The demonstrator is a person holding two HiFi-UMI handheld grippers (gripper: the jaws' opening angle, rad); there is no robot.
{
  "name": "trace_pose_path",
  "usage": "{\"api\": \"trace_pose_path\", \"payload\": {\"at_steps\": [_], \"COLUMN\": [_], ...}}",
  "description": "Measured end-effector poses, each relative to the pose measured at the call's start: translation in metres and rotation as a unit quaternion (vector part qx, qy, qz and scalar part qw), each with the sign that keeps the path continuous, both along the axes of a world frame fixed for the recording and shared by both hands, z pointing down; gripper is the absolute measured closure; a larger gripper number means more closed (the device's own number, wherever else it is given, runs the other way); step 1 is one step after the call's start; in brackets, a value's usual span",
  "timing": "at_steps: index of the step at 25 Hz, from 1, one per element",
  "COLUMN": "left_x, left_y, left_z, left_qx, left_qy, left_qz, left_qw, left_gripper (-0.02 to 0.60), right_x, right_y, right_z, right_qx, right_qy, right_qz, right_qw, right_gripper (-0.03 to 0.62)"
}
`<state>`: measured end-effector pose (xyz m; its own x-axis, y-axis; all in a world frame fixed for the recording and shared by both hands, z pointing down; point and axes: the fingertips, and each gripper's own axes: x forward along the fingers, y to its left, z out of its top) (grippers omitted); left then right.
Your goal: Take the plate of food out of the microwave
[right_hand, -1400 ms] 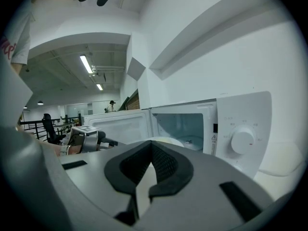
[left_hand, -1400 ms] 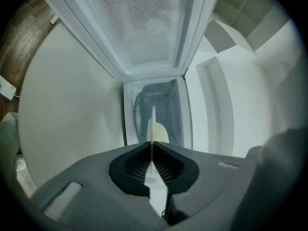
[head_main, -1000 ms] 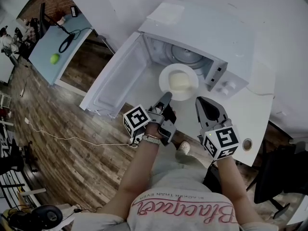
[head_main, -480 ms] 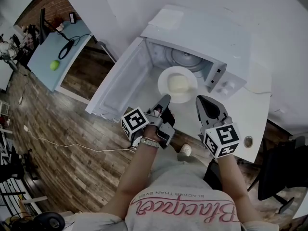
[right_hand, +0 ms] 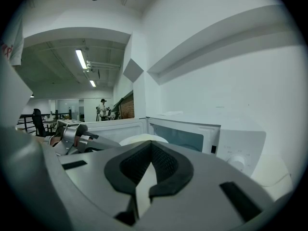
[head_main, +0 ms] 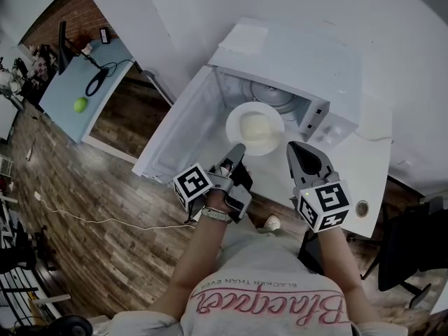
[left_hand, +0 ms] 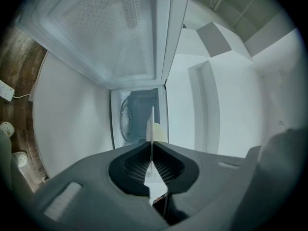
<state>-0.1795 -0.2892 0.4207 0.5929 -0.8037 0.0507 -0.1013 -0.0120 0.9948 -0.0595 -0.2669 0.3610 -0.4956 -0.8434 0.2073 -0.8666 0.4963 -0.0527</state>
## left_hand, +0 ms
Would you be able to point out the white microwave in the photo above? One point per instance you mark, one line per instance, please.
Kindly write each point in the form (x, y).
(108, 32)

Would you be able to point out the white plate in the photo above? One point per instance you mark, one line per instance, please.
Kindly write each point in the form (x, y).
(150, 129)

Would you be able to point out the white desk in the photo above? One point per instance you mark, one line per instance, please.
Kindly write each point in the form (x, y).
(72, 117)

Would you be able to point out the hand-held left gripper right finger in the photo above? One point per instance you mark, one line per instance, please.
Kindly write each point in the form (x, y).
(211, 184)

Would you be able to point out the white power strip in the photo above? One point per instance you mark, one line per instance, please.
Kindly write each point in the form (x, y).
(6, 90)

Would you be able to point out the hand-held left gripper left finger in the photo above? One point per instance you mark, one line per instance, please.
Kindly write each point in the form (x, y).
(96, 194)

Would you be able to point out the white perforated shoe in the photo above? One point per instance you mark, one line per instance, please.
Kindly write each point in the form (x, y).
(19, 159)
(7, 129)

